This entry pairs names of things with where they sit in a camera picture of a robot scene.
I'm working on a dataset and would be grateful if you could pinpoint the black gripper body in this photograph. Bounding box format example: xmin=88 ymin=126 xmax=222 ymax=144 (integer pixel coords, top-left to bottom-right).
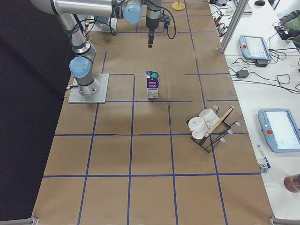
xmin=146 ymin=16 xmax=163 ymax=31

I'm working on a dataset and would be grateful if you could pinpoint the blue white milk carton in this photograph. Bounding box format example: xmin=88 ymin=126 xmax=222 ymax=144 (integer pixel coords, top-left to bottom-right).
xmin=146 ymin=71 xmax=160 ymax=98

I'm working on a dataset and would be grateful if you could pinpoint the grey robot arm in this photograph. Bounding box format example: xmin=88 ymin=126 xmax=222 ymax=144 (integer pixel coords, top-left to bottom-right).
xmin=93 ymin=0 xmax=170 ymax=48
xmin=31 ymin=0 xmax=113 ymax=96

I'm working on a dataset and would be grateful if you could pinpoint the white cup front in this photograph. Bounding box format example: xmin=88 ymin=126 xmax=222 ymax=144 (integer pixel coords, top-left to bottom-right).
xmin=188 ymin=117 xmax=209 ymax=139

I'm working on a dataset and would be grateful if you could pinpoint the white cup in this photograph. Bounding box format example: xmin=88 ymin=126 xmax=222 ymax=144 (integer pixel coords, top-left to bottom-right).
xmin=199 ymin=108 xmax=220 ymax=129
xmin=188 ymin=117 xmax=209 ymax=139

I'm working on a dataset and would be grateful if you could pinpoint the white cup rear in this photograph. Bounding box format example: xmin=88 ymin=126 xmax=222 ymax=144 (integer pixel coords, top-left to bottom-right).
xmin=199 ymin=108 xmax=220 ymax=129

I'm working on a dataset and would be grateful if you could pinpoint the wooden mug tree stand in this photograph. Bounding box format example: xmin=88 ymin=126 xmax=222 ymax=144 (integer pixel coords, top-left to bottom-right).
xmin=171 ymin=0 xmax=186 ymax=11

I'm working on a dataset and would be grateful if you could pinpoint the black power adapter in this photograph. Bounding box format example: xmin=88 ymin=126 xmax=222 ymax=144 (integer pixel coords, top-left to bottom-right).
xmin=236 ymin=70 xmax=249 ymax=79

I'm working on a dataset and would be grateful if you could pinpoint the teach pendant far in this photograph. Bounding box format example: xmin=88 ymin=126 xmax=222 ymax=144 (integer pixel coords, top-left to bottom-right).
xmin=239 ymin=35 xmax=271 ymax=61

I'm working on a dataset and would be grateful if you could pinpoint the teach pendant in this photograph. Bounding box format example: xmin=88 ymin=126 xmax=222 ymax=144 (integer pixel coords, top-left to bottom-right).
xmin=239 ymin=35 xmax=271 ymax=61
xmin=258 ymin=109 xmax=300 ymax=153

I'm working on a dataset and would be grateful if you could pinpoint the wooden spatula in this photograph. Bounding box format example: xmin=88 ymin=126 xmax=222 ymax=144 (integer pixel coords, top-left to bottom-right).
xmin=204 ymin=106 xmax=234 ymax=138

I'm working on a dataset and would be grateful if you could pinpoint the teach pendant near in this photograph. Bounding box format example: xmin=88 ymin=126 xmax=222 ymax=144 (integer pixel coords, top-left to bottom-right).
xmin=258 ymin=109 xmax=300 ymax=153

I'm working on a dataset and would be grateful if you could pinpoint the small blue white box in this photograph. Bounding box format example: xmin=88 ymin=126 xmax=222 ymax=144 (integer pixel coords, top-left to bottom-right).
xmin=256 ymin=144 xmax=271 ymax=174

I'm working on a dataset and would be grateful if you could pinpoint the brown glass jar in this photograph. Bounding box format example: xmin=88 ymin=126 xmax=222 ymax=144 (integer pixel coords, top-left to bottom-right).
xmin=284 ymin=174 xmax=300 ymax=193

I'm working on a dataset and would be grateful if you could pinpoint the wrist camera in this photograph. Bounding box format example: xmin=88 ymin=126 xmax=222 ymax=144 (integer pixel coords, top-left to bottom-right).
xmin=160 ymin=15 xmax=171 ymax=30

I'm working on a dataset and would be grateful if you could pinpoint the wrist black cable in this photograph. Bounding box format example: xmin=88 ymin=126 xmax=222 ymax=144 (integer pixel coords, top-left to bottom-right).
xmin=161 ymin=9 xmax=176 ymax=40

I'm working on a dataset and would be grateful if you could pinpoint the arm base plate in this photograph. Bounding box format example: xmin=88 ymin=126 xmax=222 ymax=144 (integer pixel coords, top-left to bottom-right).
xmin=93 ymin=16 xmax=117 ymax=32
xmin=68 ymin=74 xmax=109 ymax=104

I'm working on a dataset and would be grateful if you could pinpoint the aluminium frame post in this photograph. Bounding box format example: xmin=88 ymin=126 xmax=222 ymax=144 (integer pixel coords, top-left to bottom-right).
xmin=219 ymin=0 xmax=248 ymax=53

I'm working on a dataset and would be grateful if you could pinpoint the black wire cup rack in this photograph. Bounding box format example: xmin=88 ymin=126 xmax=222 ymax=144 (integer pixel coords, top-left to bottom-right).
xmin=186 ymin=105 xmax=240 ymax=153

